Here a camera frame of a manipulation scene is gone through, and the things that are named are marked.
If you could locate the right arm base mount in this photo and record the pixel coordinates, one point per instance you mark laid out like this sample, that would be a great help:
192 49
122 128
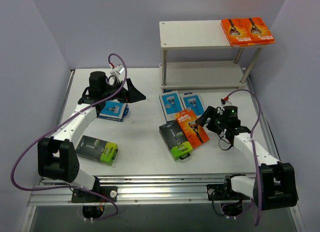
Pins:
226 203

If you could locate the black green razor box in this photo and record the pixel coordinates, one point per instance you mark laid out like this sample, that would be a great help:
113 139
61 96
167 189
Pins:
175 140
97 150

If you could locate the aluminium rail frame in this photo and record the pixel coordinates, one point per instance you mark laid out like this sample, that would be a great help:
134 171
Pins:
136 190

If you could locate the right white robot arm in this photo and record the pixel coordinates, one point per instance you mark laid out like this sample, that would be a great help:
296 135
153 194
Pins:
274 185

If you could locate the orange razor box front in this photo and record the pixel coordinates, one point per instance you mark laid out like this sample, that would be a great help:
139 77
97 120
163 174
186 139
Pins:
236 32

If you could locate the blue razor box middle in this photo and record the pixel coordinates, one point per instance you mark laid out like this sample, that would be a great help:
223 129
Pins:
171 104

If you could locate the orange razor box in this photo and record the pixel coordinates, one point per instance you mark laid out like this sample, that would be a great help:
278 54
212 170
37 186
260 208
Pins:
258 31
194 133
236 32

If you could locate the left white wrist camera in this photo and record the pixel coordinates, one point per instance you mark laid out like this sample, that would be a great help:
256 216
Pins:
117 71

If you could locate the white two-tier shelf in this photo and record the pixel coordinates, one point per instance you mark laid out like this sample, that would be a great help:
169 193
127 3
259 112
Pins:
196 55

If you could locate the black green razor box left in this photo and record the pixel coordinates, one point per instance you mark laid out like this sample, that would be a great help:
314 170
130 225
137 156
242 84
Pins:
97 150

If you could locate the blue razor box right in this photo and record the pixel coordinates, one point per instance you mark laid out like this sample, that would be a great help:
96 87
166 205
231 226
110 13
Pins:
194 102

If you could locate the blue razor box left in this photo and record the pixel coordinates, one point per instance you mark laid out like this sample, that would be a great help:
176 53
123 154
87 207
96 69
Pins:
114 111

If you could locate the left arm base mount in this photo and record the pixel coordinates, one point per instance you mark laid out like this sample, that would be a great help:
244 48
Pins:
95 201

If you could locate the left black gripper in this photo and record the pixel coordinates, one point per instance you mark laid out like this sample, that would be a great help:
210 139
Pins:
125 94

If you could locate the black green razor box centre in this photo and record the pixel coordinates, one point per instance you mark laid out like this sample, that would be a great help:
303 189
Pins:
175 140

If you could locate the blue razor box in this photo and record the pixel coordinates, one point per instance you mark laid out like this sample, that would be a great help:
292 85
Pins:
194 102
171 104
114 111

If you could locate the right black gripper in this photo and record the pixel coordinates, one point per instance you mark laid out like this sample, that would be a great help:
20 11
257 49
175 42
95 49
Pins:
211 118

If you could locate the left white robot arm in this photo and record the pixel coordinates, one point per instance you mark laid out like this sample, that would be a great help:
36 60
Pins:
57 158

